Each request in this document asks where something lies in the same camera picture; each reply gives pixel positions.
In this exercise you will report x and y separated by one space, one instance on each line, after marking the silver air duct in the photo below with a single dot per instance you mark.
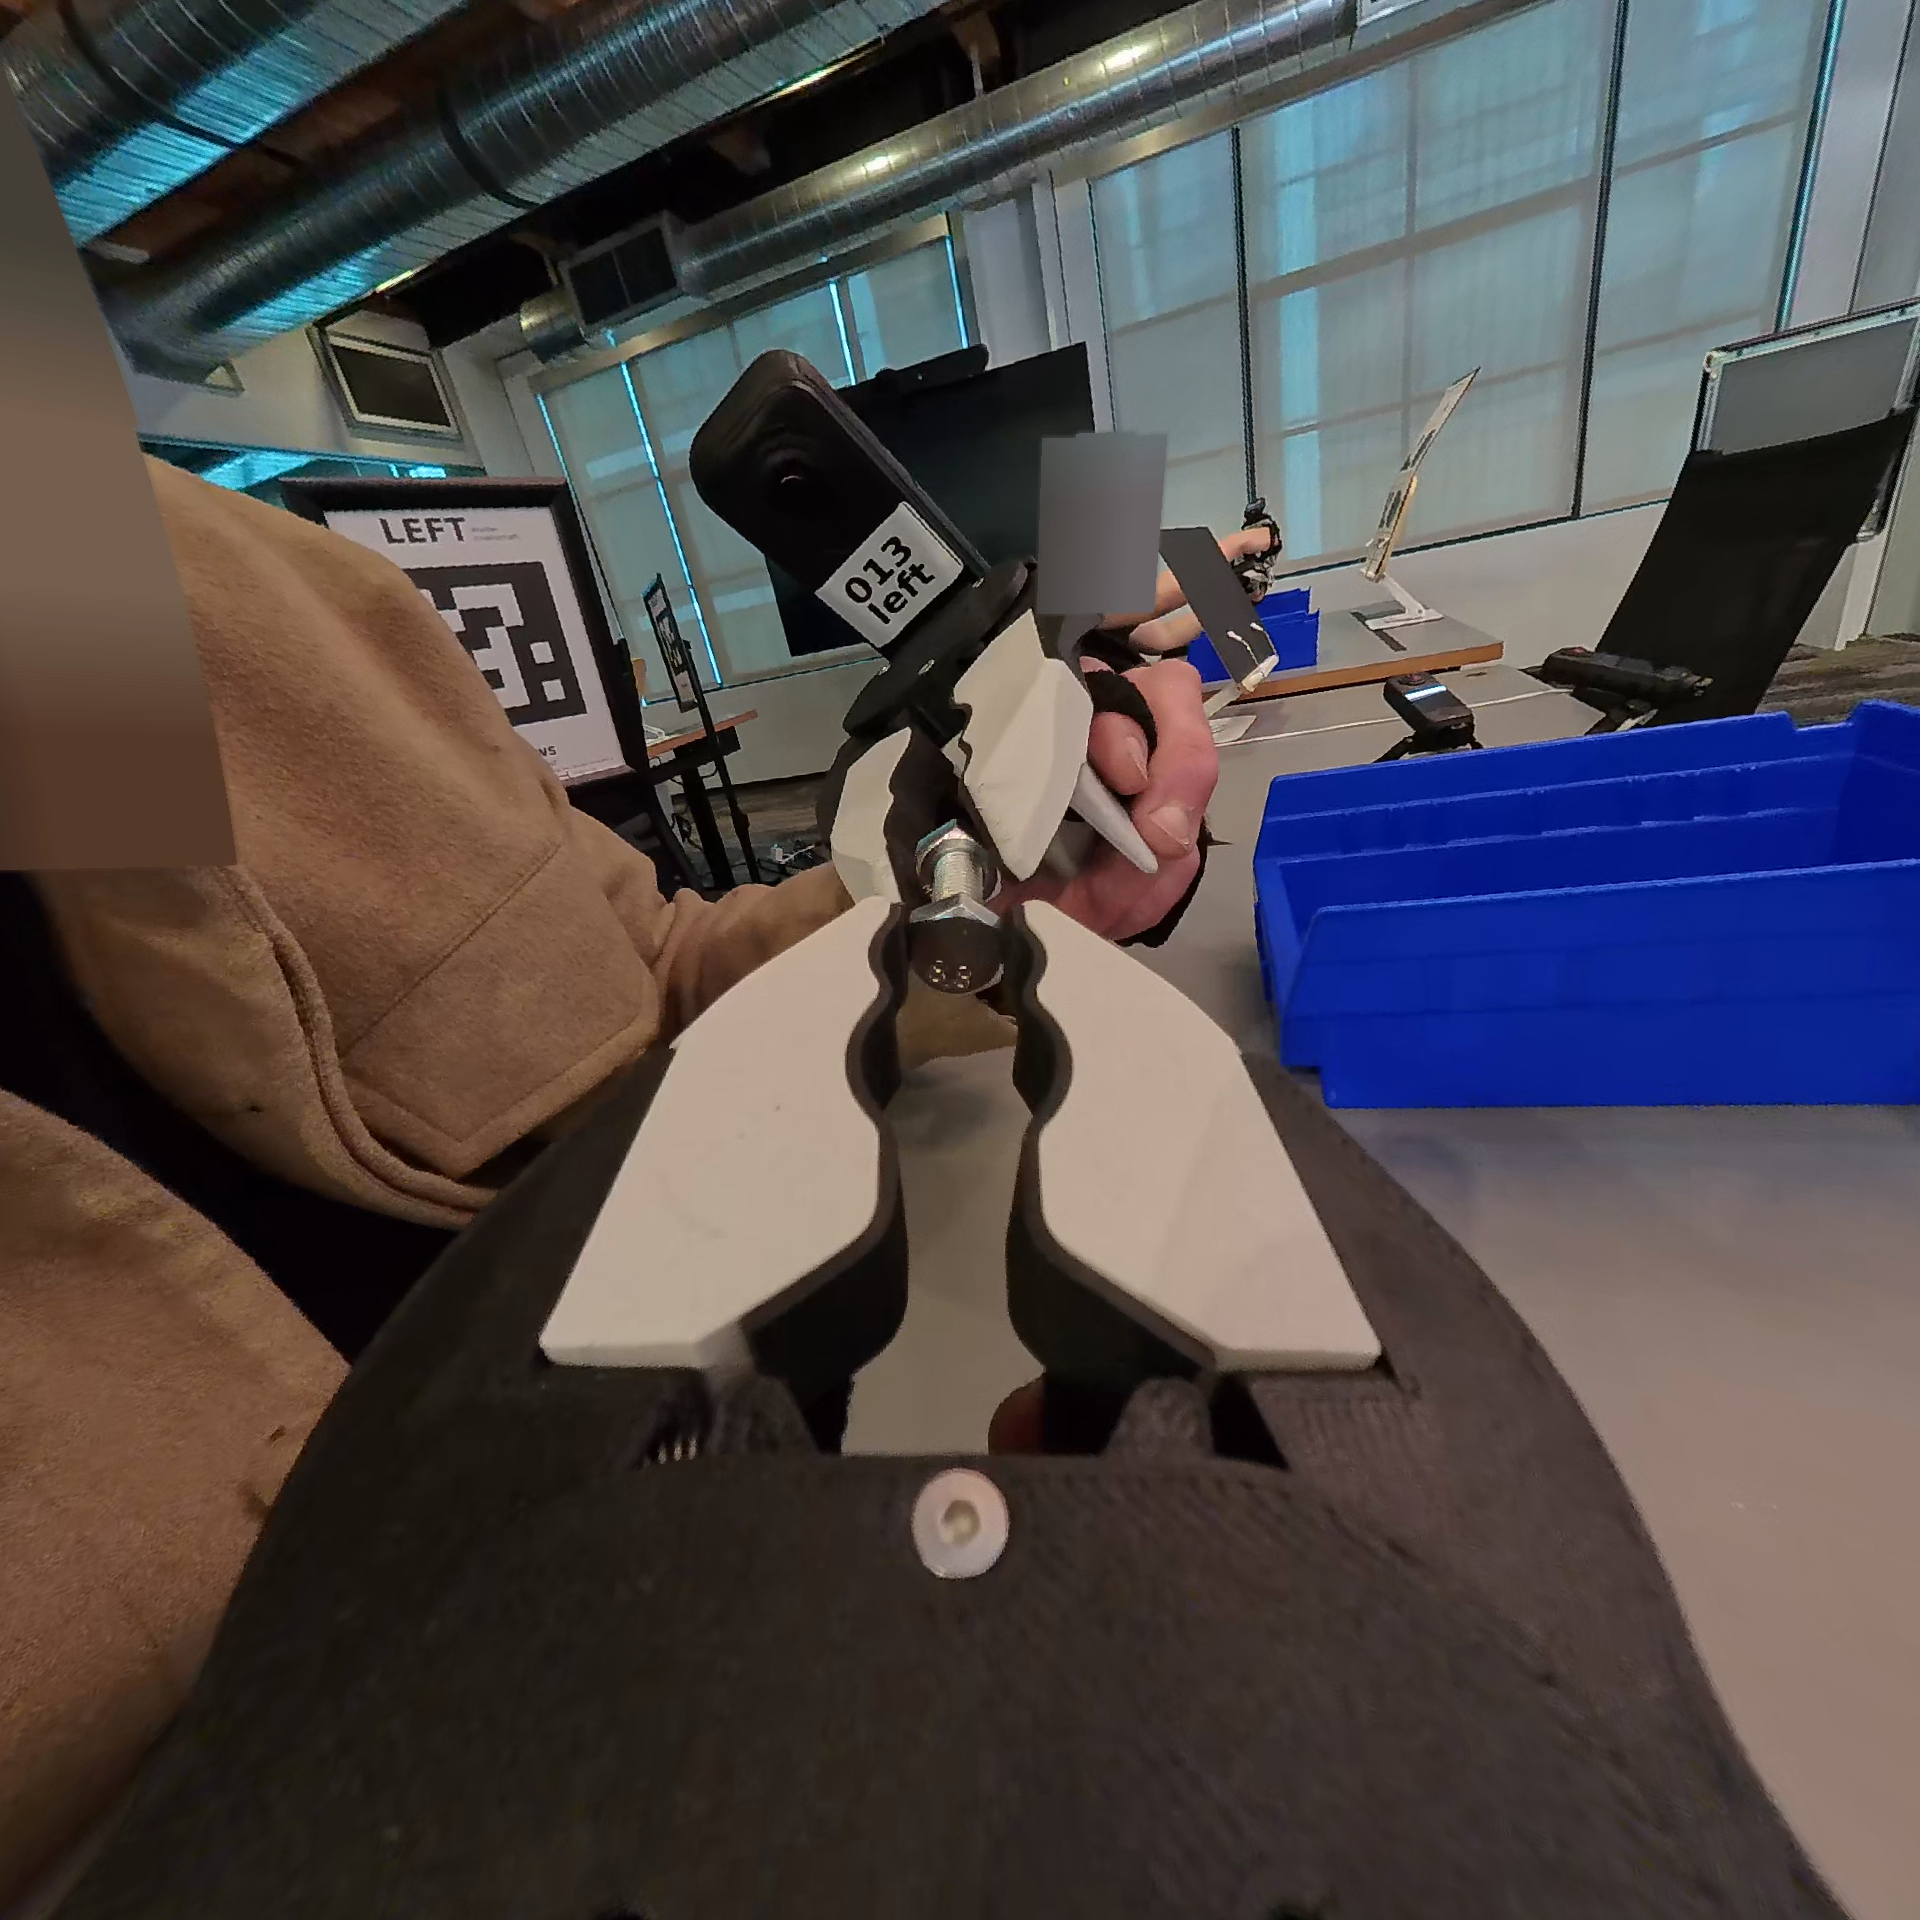
901 195

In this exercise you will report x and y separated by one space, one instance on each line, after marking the grey desk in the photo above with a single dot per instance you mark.
1651 1350

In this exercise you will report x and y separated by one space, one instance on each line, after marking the silver sign frame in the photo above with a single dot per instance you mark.
1801 377

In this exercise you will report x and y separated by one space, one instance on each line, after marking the white air vent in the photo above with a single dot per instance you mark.
625 272

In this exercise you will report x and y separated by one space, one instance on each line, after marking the steel hex nut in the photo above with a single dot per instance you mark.
954 858

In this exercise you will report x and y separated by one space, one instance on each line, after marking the wood top office desk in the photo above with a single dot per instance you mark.
1425 648

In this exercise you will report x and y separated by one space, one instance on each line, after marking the another person's forearm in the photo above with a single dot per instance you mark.
1156 630

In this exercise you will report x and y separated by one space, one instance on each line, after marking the black wall screen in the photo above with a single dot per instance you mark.
391 383

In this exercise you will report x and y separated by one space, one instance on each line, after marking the white printed tag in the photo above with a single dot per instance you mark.
481 630

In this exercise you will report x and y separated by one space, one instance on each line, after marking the person's left hand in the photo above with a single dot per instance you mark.
1178 810

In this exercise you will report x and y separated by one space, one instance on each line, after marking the large black monitor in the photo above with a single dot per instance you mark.
974 435

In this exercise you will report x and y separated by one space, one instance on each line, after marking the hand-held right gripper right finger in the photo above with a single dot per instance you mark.
1186 1187

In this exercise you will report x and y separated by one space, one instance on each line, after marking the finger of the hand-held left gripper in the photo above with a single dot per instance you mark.
1030 749
859 817

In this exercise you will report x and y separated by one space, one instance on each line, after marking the person's tan coat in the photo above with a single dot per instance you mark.
377 901

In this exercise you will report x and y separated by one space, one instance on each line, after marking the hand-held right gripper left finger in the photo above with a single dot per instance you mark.
736 1187

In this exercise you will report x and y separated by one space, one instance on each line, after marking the dark board document stand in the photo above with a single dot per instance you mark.
1208 585

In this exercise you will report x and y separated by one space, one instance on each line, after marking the blue plastic bin with divider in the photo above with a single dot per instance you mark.
1502 1020

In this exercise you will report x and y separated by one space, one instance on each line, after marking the steel hex bolt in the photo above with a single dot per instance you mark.
954 972

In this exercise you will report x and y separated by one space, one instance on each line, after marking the white document stand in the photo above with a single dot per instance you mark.
1412 465

